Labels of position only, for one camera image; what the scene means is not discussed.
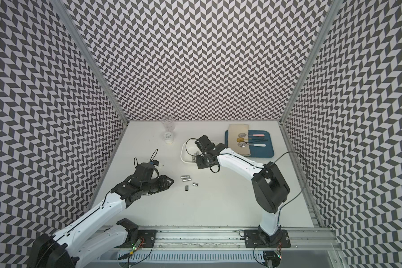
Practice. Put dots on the teal tray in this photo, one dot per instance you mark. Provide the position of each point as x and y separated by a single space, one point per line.
258 152

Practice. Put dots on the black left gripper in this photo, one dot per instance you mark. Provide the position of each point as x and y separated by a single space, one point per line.
164 183

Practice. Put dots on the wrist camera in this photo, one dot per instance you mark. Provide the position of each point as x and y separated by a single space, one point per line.
144 172
204 144

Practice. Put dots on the gold black handled spoon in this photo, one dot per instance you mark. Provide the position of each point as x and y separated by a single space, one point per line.
254 139

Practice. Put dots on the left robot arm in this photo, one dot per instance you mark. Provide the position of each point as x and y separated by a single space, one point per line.
75 246

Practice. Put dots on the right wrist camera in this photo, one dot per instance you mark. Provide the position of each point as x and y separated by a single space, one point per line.
204 144

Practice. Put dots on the metal base rail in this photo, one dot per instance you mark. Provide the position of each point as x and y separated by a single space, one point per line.
238 238

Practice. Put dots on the white handled spoon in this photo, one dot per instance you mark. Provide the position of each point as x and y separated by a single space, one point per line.
244 144

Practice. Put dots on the pink handled spoon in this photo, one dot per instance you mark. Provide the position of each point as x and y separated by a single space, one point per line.
243 135

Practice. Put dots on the clear drinking glass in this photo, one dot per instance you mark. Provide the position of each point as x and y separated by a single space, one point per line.
168 123

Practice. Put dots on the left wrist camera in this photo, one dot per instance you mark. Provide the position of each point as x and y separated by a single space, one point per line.
144 172

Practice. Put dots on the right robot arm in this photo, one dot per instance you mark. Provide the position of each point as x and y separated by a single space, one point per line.
269 186

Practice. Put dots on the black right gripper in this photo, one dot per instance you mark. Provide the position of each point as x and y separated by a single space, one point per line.
201 164

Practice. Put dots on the white plastic storage box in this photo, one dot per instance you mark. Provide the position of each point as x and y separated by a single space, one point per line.
188 150

